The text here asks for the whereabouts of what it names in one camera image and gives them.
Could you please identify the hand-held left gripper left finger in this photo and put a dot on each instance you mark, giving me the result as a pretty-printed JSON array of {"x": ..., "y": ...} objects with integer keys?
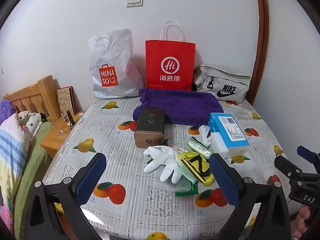
[{"x": 92, "y": 173}]

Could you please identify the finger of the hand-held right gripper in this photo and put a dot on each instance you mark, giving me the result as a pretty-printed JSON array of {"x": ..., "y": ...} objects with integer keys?
[
  {"x": 308, "y": 155},
  {"x": 287, "y": 168}
]

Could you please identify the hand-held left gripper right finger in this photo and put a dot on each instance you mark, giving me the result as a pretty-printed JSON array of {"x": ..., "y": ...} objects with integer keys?
[{"x": 225, "y": 180}]

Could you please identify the green wet wipe packet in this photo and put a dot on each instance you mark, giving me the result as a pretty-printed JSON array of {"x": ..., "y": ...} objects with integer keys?
[{"x": 187, "y": 188}]

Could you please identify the light green tissue pack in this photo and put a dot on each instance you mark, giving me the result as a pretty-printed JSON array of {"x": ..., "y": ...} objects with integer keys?
[{"x": 200, "y": 147}]

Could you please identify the white knotted towel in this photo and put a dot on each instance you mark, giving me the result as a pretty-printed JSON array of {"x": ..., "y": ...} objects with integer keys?
[{"x": 205, "y": 135}]

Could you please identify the small snack packet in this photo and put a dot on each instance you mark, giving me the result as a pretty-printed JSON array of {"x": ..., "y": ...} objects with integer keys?
[{"x": 178, "y": 148}]

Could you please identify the purple fabric tray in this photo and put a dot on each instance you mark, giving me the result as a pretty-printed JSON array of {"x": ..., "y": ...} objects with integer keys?
[{"x": 185, "y": 105}]

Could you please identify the person's right hand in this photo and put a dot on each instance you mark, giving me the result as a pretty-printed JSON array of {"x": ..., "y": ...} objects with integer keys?
[{"x": 303, "y": 220}]

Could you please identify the wooden nightstand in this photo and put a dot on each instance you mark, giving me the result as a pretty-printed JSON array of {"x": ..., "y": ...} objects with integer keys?
[{"x": 53, "y": 145}]

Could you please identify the blue tissue pack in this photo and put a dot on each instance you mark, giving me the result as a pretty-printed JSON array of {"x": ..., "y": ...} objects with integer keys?
[{"x": 228, "y": 130}]

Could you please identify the clear glass cup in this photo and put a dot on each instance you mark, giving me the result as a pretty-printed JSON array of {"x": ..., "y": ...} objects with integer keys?
[{"x": 58, "y": 128}]

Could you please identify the fruit print tablecloth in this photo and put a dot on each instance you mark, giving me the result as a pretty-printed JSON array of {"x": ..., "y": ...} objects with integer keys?
[{"x": 140, "y": 205}]

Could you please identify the small dark bottle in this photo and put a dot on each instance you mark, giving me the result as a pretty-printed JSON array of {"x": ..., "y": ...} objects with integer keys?
[{"x": 68, "y": 118}]

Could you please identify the dark tea tin box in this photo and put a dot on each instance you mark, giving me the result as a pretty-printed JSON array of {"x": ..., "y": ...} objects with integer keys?
[{"x": 150, "y": 125}]

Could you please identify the patterned book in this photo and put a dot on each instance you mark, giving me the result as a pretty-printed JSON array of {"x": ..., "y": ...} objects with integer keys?
[{"x": 65, "y": 101}]

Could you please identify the white black spotted plush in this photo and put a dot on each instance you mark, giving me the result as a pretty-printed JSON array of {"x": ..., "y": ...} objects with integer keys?
[{"x": 30, "y": 123}]

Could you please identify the wooden bed headboard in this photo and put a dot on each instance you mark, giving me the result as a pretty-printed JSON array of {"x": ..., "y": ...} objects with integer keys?
[{"x": 32, "y": 97}]

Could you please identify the grey waist bag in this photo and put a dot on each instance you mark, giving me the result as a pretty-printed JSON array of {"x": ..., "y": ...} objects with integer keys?
[{"x": 225, "y": 82}]

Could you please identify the purple fluffy plush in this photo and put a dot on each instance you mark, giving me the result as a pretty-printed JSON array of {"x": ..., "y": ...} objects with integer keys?
[{"x": 7, "y": 110}]

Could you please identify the white plastic shopping bag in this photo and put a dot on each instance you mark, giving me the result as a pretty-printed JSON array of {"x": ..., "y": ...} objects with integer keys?
[{"x": 112, "y": 55}]

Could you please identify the red paper bag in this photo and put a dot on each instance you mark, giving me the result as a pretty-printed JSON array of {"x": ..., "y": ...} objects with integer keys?
[{"x": 170, "y": 65}]

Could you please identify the brown wooden door frame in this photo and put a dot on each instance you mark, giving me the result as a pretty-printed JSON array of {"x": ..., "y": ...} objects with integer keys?
[{"x": 261, "y": 42}]

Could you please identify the white wall light switch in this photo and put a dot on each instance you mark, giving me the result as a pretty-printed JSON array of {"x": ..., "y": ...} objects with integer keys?
[{"x": 134, "y": 0}]

